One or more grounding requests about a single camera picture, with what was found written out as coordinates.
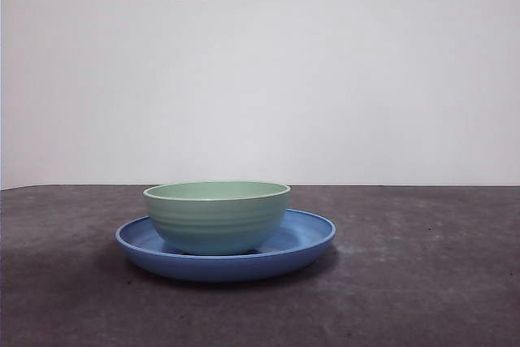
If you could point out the green ribbed ceramic bowl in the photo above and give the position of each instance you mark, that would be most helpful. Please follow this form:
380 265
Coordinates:
215 221

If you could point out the blue round plate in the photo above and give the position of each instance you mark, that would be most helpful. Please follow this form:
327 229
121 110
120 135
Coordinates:
223 270

